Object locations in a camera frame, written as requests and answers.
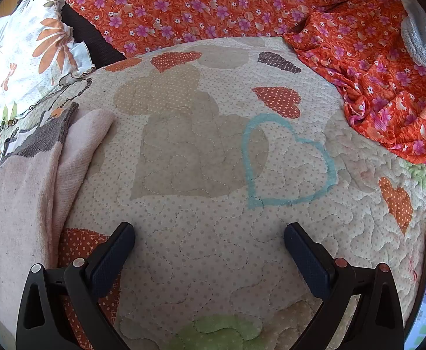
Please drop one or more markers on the heart print quilted blanket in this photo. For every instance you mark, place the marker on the heart print quilted blanket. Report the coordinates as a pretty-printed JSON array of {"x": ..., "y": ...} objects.
[{"x": 213, "y": 189}]

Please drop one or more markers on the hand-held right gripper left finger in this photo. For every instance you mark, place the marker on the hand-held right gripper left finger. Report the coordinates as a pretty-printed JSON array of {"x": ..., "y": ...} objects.
[{"x": 111, "y": 259}]

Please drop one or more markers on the orange floral sheet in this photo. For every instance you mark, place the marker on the orange floral sheet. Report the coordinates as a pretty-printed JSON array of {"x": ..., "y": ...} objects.
[{"x": 271, "y": 11}]

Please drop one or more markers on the white floral pillow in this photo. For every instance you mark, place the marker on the white floral pillow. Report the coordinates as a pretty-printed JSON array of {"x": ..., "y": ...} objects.
[{"x": 34, "y": 54}]

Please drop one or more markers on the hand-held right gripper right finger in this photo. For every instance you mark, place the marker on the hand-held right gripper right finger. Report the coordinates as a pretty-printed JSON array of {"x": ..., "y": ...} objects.
[{"x": 308, "y": 259}]

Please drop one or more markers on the pink grey small garment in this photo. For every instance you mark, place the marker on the pink grey small garment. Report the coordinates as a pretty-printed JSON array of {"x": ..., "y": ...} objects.
[{"x": 23, "y": 204}]

